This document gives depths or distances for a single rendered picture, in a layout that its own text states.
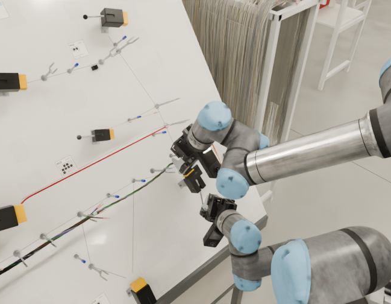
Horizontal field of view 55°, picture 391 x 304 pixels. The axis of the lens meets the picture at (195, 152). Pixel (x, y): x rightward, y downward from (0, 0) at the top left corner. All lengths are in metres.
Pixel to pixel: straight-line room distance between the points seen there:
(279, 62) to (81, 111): 1.32
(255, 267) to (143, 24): 0.84
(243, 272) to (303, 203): 1.83
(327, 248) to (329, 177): 2.42
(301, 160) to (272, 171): 0.07
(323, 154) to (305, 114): 2.90
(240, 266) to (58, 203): 0.54
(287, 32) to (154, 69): 1.00
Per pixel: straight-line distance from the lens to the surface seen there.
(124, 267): 1.24
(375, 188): 3.14
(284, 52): 2.16
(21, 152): 1.13
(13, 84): 1.06
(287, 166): 0.80
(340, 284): 0.66
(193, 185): 1.21
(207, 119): 0.91
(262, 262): 1.05
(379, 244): 0.71
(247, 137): 0.93
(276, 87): 2.26
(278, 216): 2.70
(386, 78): 0.86
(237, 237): 0.97
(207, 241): 1.18
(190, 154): 1.09
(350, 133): 0.76
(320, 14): 4.05
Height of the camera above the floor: 2.04
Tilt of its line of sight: 41 degrees down
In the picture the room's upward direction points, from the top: 2 degrees clockwise
